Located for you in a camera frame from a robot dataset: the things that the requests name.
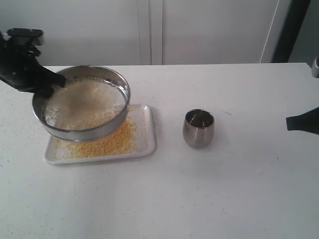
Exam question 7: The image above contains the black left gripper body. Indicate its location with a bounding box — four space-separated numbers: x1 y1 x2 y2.
0 37 40 93

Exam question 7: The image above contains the beige sand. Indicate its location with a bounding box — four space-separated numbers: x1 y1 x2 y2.
44 78 155 164

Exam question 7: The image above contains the round steel mesh sieve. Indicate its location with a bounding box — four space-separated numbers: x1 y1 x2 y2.
32 66 131 142

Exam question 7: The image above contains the stainless steel cup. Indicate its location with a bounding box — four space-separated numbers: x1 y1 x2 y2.
182 109 215 148

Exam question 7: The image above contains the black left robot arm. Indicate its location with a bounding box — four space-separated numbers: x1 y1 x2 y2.
0 28 66 98

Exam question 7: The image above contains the white rectangular plastic tray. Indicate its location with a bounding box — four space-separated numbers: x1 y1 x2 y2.
43 104 156 165

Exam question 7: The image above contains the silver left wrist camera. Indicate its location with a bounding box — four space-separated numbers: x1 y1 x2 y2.
6 28 44 46

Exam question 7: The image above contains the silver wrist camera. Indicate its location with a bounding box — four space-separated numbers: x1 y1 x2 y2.
311 56 319 78
6 28 44 46

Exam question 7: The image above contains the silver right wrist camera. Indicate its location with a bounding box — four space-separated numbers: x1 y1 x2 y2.
311 56 319 78

